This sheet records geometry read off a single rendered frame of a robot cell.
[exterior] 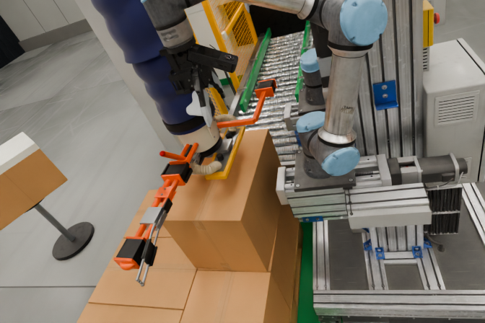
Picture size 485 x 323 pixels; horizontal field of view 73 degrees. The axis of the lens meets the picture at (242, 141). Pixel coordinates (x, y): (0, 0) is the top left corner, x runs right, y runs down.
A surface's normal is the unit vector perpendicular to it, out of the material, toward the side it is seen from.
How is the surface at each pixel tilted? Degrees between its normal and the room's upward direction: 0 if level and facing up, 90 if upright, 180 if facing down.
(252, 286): 0
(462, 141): 90
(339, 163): 97
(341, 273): 0
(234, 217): 0
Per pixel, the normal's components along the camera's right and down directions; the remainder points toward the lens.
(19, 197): 0.69, 0.23
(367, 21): 0.26, 0.39
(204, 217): -0.32, -0.75
